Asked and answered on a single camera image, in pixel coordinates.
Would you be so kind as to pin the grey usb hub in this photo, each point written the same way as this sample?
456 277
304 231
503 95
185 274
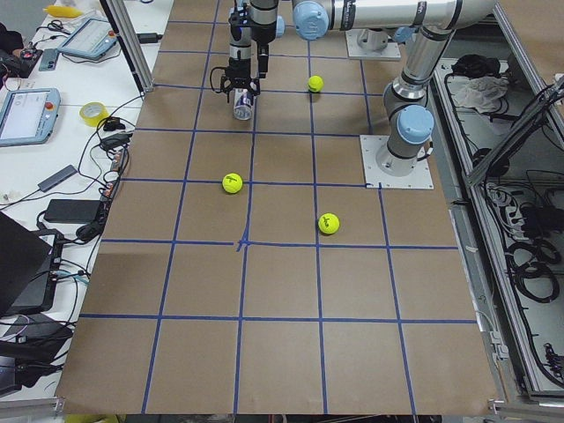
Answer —
57 178

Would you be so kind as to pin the tennis ball near table centre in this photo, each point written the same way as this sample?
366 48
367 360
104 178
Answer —
232 183

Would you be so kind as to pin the black power adapter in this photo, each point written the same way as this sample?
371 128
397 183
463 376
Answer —
72 211

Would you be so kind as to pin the tennis ball middle of row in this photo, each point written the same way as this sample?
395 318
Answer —
315 84

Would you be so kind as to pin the far blue teach pendant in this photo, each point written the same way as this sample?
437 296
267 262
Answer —
90 41

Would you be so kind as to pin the near blue teach pendant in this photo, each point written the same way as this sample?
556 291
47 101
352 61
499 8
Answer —
28 116

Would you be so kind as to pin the clear tennis ball can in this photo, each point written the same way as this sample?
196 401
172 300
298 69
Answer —
243 104

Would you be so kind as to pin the black laptop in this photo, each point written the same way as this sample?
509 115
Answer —
29 261

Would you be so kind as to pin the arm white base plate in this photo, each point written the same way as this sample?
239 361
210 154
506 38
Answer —
382 170
368 44

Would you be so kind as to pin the tennis ball near base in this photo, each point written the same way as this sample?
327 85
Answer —
328 223

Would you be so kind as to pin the white crumpled cloth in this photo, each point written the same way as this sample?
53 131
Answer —
482 94

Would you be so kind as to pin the yellow tape roll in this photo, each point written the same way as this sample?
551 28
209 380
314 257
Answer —
93 113

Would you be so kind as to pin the aluminium frame post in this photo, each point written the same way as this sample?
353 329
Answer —
119 19

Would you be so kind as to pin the blue teach pendant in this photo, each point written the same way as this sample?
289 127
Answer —
28 116
90 41

